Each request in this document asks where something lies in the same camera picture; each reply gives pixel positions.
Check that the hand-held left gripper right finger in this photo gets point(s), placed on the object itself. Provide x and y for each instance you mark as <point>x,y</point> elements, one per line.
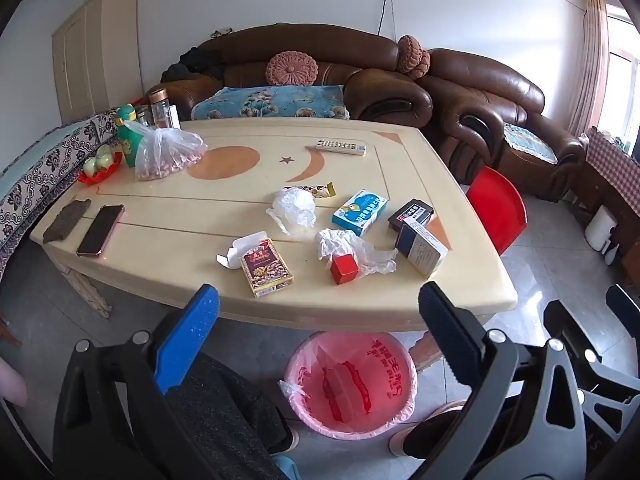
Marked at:
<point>445,330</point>

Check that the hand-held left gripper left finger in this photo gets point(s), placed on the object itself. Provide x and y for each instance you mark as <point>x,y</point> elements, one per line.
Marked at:
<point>190,330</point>

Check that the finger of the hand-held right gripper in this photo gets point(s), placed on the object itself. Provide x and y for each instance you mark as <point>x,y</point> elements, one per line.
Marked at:
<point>565,325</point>
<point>622,302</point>

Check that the white and blue box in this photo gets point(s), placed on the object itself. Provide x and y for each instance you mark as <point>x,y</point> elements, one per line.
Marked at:
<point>422,250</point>

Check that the red printed box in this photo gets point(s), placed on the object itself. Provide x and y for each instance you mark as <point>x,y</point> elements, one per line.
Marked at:
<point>266,269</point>

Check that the pink trash bin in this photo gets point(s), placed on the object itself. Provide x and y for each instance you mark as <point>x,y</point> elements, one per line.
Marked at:
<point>350,390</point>

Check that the small red box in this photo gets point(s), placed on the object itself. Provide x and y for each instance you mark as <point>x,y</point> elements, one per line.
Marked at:
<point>344,270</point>

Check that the black box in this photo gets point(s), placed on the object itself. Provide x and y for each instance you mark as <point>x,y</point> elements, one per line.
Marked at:
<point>412,212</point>

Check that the clear plastic bag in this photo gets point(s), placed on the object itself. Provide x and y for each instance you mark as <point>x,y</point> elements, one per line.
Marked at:
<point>350,247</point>

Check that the white plastic bag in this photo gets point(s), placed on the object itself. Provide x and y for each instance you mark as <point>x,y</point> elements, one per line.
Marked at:
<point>292,207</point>

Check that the white bottle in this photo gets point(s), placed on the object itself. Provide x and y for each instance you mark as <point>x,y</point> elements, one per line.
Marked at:
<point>612,254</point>

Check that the white round appliance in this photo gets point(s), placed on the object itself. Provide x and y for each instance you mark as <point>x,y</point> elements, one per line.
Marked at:
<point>600,227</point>

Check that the person's left leg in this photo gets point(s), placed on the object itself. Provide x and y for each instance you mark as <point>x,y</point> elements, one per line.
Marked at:
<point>225,410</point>

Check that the wooden sideboard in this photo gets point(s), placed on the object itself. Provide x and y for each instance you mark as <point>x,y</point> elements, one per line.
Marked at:
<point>600,195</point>

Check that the cream wooden table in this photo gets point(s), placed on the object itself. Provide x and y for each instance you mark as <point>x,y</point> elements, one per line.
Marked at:
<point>200,220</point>

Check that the pink slipper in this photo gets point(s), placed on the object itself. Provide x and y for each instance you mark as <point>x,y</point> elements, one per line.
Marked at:
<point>397,442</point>

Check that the red plastic stool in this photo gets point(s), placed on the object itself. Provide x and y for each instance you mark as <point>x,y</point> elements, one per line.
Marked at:
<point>495,210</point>

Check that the checkered tablecloth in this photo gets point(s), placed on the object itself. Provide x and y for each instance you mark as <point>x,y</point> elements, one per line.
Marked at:
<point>615,170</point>

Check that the black smartphone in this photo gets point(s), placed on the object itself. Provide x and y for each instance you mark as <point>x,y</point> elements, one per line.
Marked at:
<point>100,230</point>

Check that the blue medicine box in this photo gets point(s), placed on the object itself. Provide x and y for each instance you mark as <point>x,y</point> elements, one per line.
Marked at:
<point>360,212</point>

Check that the dark wallet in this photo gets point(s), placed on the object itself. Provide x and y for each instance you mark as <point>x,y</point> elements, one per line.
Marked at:
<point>66,221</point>

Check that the blue slipper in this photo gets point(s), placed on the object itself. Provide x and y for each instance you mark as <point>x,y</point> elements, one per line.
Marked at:
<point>287,467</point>

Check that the plastic bag of peanuts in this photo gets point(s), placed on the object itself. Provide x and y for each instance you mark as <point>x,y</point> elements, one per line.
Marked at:
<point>165,157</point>

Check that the red fruit tray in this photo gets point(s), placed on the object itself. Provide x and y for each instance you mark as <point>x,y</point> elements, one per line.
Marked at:
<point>102,176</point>

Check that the blue lace seat cover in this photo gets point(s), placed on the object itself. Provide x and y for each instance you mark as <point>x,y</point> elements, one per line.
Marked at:
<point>530,142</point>

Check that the snack bar wrapper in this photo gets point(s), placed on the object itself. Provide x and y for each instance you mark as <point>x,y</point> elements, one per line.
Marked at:
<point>322,191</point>

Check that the pale green fruit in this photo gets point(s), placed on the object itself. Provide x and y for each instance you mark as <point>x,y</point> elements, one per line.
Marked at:
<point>91,166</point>
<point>106,156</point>

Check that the green cartoon bottle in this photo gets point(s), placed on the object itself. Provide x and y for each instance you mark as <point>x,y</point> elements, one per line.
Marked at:
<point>126,135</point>

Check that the white remote control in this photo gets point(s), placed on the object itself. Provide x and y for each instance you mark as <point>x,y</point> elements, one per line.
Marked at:
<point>336,147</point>

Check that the window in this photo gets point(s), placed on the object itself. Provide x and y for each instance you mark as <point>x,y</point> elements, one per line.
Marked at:
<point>620,85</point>

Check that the patterned bed cover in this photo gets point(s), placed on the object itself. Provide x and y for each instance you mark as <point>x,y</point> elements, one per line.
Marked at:
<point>40,170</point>

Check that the small glass bottle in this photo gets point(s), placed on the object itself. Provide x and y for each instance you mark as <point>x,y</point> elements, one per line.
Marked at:
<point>142,115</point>

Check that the glass jar copper lid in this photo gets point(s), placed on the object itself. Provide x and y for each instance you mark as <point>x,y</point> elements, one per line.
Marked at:
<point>160,107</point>

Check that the blue floral sofa cover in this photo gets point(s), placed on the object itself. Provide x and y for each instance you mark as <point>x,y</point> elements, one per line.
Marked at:
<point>270,102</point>

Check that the pink curtain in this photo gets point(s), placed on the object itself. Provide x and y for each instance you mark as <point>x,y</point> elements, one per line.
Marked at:
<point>590,60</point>

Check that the brown leather armchair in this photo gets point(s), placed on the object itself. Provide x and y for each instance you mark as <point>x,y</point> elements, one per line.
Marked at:
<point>480,75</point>

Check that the round pink knitted cushion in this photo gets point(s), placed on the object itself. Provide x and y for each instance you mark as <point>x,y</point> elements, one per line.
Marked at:
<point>407,52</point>
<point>291,68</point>
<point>423,66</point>

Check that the dark clothes pile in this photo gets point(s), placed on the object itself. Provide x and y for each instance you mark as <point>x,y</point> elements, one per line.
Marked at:
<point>197,62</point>

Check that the cream cabinet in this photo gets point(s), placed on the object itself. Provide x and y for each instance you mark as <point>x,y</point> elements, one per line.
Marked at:
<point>90,55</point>

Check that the brown leather sofa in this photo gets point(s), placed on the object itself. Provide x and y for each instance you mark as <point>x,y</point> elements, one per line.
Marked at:
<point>310,42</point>

